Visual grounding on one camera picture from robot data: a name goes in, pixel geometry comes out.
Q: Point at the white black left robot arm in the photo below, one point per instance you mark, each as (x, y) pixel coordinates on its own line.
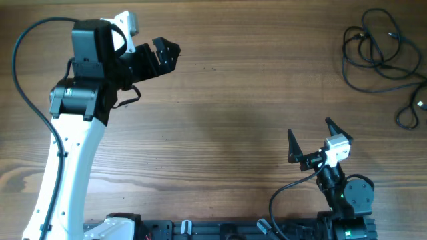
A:
(104, 62)

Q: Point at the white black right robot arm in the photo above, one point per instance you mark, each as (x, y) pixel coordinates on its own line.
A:
(350, 197)

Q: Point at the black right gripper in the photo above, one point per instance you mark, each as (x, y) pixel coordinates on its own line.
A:
(296, 154)

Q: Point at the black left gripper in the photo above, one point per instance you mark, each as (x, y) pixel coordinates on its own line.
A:
(161, 44)

